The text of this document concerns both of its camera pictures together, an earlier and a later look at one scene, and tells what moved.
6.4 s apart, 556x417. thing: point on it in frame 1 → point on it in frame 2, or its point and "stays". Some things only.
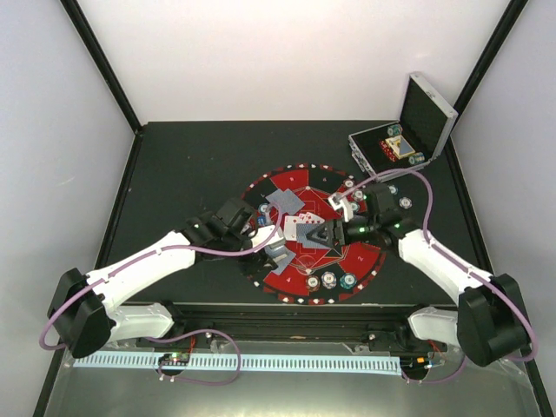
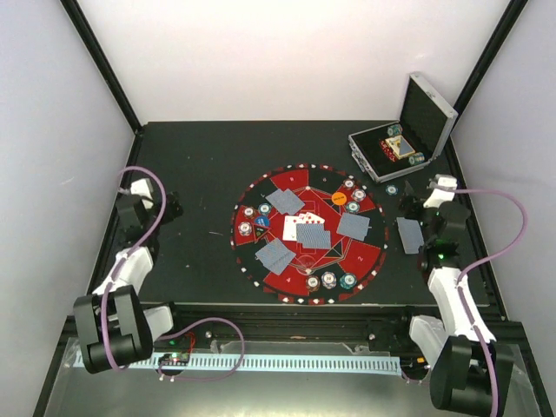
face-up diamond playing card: [290, 228] stays
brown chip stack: [348, 183] stays
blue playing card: [286, 201] stays
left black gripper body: [248, 266] → [169, 215]
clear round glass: [307, 264] stays
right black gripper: [319, 230] → [409, 197]
